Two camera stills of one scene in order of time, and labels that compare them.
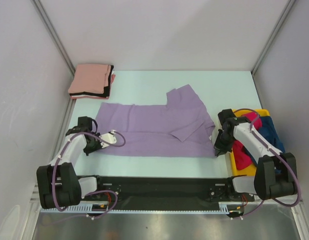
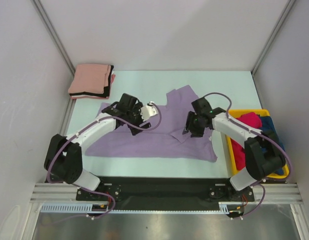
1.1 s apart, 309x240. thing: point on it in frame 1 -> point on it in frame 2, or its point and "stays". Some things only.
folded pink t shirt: x=90 y=78 stays
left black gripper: x=87 y=151 -> x=136 y=108
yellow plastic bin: x=252 y=170 stays
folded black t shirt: x=106 y=93 stays
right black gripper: x=220 y=148 -> x=196 y=133
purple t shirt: x=180 y=128 stays
